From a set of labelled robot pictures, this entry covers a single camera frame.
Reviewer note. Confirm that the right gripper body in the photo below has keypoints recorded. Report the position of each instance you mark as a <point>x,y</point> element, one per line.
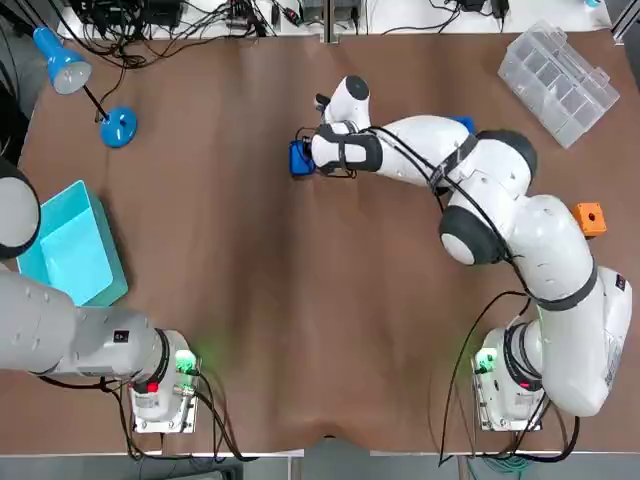
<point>310,157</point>

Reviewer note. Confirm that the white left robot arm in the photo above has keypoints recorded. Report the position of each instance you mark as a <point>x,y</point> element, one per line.
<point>75,340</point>

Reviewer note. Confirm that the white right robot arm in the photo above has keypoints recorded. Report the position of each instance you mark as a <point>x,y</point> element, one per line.
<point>550,250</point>

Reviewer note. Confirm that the black electronics box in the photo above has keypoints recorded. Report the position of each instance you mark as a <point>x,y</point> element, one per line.
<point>130,12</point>

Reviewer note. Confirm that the large teal plastic tray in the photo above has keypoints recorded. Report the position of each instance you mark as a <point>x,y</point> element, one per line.
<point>75,250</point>

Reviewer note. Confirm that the orange push-button box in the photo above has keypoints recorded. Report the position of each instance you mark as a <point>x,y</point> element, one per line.
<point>590,217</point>

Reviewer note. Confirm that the blue desk lamp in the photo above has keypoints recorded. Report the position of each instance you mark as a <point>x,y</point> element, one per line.
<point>117,127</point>

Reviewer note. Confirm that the black power adapter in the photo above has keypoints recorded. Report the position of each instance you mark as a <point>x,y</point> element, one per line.
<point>470,5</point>
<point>500,6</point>

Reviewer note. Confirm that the clear plastic organizer case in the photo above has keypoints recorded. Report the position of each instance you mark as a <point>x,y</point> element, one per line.
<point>565,75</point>

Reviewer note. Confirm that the aluminium frame post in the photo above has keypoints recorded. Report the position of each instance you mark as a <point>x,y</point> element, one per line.
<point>332,20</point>

